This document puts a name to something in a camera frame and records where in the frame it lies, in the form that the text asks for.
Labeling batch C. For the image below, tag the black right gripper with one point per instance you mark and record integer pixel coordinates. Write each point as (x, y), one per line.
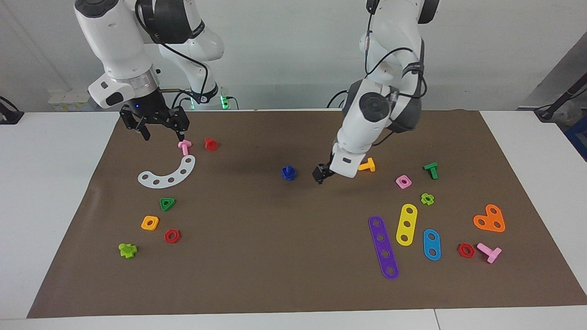
(153, 112)

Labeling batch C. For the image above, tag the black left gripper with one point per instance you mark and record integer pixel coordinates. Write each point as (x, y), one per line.
(324, 171)

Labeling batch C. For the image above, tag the blue plastic screw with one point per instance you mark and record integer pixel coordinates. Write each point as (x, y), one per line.
(288, 167)

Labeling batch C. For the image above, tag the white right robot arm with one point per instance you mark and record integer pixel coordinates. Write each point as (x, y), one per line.
(114, 46)

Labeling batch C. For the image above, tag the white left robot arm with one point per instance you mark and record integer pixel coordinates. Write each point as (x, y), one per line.
(367, 119)

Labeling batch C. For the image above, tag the pink plastic screw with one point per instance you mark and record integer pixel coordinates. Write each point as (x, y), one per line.
(486, 249)
(184, 148)

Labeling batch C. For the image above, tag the yellow plastic screw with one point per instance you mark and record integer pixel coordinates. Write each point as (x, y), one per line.
(368, 166)

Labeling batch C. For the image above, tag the red plastic screw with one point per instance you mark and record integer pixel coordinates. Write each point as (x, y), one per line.
(211, 145)

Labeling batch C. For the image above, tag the green triangular plastic nut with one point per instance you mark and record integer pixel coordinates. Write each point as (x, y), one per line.
(162, 200)

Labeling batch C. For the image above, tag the pink square plastic nut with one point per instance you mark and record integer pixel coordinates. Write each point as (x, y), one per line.
(398, 179)

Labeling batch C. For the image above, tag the orange square plastic nut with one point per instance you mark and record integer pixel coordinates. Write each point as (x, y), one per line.
(144, 225)

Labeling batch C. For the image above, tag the red hexagonal plastic nut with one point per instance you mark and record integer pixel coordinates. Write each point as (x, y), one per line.
(460, 250)
(167, 237)

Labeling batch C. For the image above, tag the green cross-shaped plastic nut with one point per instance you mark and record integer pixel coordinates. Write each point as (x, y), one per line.
(423, 200)

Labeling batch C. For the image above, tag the dark green plastic screw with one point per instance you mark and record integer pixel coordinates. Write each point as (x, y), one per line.
(432, 170)

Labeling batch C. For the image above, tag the lime green plastic screw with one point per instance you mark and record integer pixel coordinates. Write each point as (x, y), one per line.
(127, 250)

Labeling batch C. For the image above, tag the white curved five-hole plate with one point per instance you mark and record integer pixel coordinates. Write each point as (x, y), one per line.
(176, 176)

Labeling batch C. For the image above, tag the purple four-hole plastic strip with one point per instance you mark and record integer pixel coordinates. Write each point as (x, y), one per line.
(383, 246)

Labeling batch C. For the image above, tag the large brown table mat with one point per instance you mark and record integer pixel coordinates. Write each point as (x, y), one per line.
(275, 256)

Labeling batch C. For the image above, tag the yellow three-hole plastic strip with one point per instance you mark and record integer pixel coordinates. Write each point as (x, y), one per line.
(407, 217)

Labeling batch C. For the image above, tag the white cardboard box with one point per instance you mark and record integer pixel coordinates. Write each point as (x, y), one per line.
(73, 98)

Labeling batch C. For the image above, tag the blue two-hole plastic strip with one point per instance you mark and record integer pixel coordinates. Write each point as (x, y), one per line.
(431, 244)

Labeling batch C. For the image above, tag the black stand base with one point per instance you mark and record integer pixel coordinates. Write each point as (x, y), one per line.
(11, 117)

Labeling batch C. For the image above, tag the orange angled three-hole plate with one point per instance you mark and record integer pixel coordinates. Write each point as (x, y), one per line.
(489, 219)

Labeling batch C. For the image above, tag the black slanted pole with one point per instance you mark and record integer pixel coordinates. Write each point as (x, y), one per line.
(564, 96)

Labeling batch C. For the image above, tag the blue crate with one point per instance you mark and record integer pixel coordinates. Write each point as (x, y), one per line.
(578, 137)

